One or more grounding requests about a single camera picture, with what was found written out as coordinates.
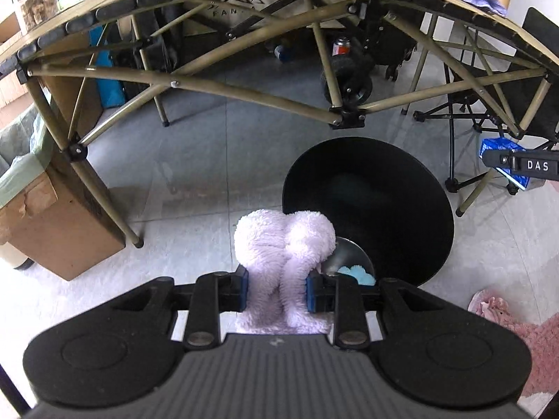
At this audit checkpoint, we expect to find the person's left leg pink fleece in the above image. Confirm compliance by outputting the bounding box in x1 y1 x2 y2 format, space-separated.
511 312 559 399

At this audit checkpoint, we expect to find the lavender fluffy towel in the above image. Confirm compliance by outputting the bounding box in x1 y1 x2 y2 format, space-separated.
233 209 337 336

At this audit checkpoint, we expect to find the plain brown cardboard box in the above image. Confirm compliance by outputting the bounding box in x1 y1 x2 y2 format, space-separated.
37 30 106 140

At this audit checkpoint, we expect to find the beige bucket black liner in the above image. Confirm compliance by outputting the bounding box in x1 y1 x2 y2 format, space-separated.
0 242 35 270

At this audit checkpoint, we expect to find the blue white pack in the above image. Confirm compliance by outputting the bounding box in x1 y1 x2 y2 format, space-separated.
479 137 532 192

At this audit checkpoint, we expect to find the clear jar black lid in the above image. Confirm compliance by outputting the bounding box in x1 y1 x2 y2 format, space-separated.
15 0 59 31

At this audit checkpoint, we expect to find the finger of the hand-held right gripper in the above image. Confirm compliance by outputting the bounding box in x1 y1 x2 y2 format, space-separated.
484 149 559 181

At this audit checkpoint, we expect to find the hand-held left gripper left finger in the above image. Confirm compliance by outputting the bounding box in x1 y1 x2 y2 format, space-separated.
112 266 249 352

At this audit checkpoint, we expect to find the cardboard box with liner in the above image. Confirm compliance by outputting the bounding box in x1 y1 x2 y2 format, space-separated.
0 109 127 282

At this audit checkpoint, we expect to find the pale green bin liner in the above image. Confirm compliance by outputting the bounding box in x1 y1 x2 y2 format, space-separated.
0 109 57 208

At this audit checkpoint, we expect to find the black folding chair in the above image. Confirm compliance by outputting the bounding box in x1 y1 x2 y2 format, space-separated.
413 6 559 195

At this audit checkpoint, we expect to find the black round waste bin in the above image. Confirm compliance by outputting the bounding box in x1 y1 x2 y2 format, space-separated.
282 137 456 289

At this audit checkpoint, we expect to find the light blue fluffy cloth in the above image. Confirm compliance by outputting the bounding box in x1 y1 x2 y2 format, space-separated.
336 264 376 286

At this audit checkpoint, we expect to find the black utility wagon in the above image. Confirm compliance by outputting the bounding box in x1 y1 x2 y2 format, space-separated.
319 9 422 108

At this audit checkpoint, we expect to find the blue flat board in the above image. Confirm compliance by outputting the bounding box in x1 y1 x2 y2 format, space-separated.
89 26 127 108

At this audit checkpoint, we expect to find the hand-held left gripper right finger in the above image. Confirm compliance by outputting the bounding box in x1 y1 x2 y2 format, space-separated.
306 273 444 352

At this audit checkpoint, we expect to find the pink fluffy slipper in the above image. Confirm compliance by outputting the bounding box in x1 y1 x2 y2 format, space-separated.
469 296 517 320

